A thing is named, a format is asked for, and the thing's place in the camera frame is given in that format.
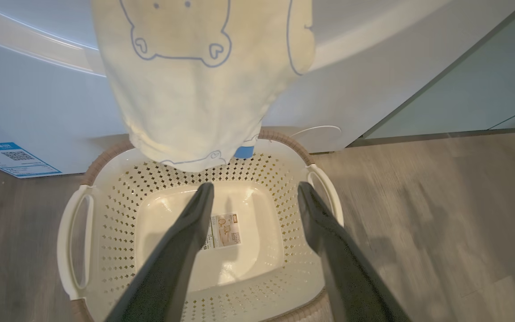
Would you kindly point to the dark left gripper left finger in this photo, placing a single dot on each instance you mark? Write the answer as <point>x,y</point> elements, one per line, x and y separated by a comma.
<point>172,264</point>

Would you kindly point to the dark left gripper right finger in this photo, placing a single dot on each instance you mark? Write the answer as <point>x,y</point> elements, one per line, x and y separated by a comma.
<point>347,273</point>

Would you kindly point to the yellow bear-print garment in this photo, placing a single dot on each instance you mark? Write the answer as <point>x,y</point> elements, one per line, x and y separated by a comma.
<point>195,98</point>

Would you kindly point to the white front-load washing machine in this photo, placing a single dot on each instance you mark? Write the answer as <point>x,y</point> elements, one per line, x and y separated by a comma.
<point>38,98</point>

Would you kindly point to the basket product label sticker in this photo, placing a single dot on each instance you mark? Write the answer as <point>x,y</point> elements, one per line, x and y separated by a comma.
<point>226,230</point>

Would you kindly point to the cream perforated laundry basket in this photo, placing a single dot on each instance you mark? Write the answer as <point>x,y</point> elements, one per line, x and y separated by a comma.
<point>119,214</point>

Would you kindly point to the blue energy label sticker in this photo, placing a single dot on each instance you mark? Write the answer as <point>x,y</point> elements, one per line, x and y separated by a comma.
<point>11,158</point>

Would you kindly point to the teal cabinet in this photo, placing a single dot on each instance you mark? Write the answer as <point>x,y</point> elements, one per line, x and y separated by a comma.
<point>472,89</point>

